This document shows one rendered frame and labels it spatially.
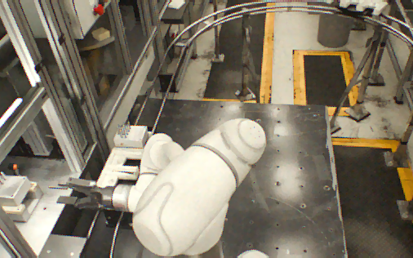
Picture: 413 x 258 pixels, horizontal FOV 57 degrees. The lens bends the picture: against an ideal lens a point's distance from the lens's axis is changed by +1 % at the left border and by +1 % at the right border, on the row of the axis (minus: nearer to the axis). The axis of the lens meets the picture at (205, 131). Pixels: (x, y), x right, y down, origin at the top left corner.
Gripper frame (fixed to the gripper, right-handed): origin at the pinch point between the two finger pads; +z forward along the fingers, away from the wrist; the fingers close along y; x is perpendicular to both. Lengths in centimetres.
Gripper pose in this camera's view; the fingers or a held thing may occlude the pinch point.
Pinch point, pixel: (60, 192)
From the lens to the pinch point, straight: 144.4
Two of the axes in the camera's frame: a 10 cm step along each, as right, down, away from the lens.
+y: -0.6, -7.3, -6.8
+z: -9.9, -0.6, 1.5
